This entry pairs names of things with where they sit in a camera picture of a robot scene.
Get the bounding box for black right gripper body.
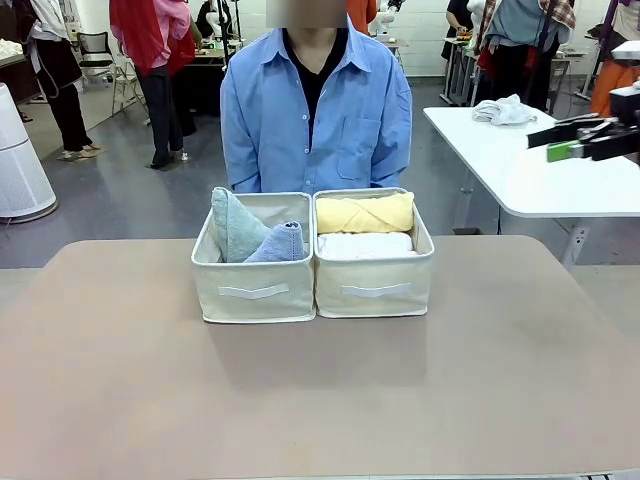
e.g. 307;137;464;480
608;85;640;133

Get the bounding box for yellow towel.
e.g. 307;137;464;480
315;191;416;236

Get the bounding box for white towel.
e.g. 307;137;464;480
316;231;417;261

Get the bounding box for periwinkle blue towel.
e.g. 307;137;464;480
242;220;306;264

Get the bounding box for pale teal towel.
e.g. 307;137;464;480
210;186;274;264

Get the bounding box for folding metal chair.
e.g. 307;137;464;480
76;31;146;117

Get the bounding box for mannequin with orange trousers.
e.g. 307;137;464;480
588;0;640;117

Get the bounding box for white background table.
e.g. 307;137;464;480
422;105;640;271

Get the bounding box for crumpled white cloth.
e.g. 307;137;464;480
471;93;538;127

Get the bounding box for hanging grey and plaid garments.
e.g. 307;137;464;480
474;0;585;114

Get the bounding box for grey metal background desk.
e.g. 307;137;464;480
439;34;482;108

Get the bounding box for orange hanging garment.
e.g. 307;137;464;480
347;0;379;36

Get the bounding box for cream fabric storage bin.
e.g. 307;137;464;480
312;187;435;320
191;191;317;325

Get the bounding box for person in blue shirt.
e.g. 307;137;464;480
219;13;414;196

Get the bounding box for bystander with red cloth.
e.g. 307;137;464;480
108;0;199;171

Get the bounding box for bystander in black clothes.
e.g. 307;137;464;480
13;0;107;162

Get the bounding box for white cylindrical air purifier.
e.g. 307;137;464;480
0;81;58;220

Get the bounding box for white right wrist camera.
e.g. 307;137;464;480
609;41;640;65

